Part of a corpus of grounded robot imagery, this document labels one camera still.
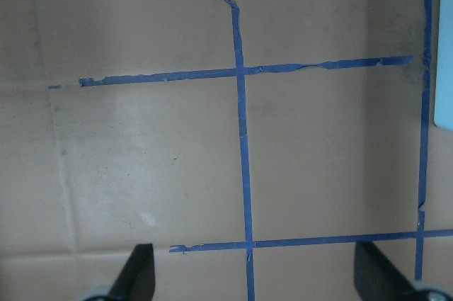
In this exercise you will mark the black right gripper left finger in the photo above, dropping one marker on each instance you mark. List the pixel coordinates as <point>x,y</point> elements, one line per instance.
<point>137,280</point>

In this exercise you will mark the light blue plastic bin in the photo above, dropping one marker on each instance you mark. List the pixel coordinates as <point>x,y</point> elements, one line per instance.
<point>443,91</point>

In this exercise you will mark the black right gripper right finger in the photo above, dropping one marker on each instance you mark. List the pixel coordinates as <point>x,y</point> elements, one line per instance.
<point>376,278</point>

